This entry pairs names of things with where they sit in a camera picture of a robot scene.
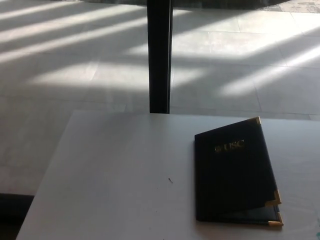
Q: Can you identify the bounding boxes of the grey patterned rug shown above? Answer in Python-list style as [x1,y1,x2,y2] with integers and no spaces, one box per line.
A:
[259,0,320,13]

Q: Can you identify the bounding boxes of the black vertical pillar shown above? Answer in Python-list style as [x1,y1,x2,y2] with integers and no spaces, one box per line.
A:
[146,0,174,115]

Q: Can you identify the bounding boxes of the black USC leather diary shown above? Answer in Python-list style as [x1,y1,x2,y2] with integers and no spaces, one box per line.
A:
[194,116,285,227]

